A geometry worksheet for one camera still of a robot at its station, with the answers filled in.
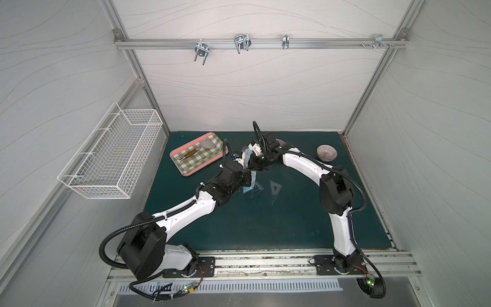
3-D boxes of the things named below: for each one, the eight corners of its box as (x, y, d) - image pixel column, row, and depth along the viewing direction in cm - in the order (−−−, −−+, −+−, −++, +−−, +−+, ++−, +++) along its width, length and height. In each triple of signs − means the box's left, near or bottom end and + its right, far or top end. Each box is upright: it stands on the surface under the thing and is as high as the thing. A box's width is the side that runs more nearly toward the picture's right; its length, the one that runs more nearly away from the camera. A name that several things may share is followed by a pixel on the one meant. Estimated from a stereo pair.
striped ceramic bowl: (319, 161, 108) (321, 157, 105) (315, 149, 114) (317, 144, 111) (336, 161, 108) (338, 157, 105) (331, 149, 114) (333, 144, 111)
